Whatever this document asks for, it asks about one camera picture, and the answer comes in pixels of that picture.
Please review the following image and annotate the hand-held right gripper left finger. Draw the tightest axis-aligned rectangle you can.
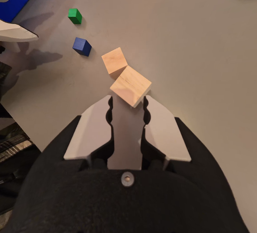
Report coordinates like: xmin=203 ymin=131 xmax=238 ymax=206
xmin=63 ymin=95 xmax=115 ymax=169

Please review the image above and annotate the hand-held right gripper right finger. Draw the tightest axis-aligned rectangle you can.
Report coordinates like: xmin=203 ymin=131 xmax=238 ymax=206
xmin=140 ymin=95 xmax=192 ymax=170

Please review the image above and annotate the large wooden cube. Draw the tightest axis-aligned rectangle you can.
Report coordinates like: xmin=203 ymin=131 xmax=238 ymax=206
xmin=110 ymin=65 xmax=152 ymax=108

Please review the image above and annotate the small green cube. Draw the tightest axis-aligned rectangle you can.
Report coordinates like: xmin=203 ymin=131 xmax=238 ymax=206
xmin=68 ymin=8 xmax=83 ymax=25

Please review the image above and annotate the small blue cube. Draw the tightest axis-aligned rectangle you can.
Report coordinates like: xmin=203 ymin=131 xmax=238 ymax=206
xmin=72 ymin=37 xmax=92 ymax=57

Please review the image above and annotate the medium wooden cube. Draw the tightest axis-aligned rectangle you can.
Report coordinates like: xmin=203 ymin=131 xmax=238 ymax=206
xmin=101 ymin=47 xmax=128 ymax=81

